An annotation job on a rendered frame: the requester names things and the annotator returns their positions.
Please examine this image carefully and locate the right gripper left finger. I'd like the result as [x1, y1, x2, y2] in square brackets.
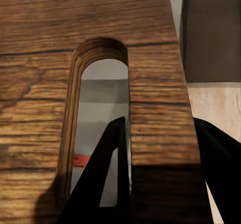
[56, 117, 132, 224]

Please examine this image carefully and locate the cutting board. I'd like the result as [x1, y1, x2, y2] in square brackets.
[0, 0, 214, 224]

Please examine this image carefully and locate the parer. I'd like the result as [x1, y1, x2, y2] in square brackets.
[73, 155, 91, 167]

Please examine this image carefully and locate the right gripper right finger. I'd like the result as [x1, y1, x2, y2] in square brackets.
[193, 117, 241, 224]

